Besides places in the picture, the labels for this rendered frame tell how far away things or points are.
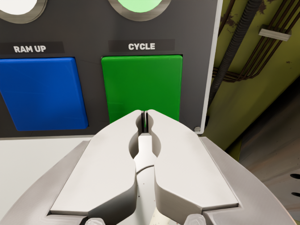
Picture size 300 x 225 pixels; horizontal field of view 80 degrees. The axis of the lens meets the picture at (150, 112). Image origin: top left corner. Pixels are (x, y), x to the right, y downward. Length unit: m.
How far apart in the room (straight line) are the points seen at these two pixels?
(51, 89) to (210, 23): 0.16
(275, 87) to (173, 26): 0.43
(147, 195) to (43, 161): 0.70
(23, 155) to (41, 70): 1.30
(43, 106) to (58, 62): 0.05
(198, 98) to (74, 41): 0.13
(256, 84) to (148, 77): 0.42
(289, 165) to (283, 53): 0.24
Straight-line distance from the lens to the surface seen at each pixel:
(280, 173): 0.52
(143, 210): 1.16
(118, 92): 0.18
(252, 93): 0.58
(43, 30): 0.19
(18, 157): 1.49
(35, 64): 0.20
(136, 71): 0.17
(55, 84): 0.19
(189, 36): 0.18
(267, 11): 0.45
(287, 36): 0.46
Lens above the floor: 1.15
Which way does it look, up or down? 58 degrees down
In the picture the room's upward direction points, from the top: straight up
